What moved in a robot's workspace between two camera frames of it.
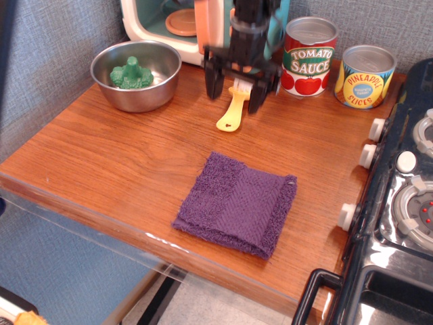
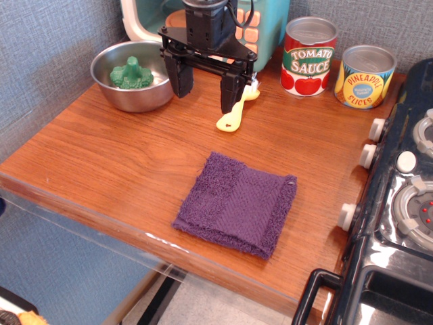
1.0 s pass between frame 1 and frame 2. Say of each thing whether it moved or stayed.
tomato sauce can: stayed
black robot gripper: moved
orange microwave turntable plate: stayed
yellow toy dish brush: stayed
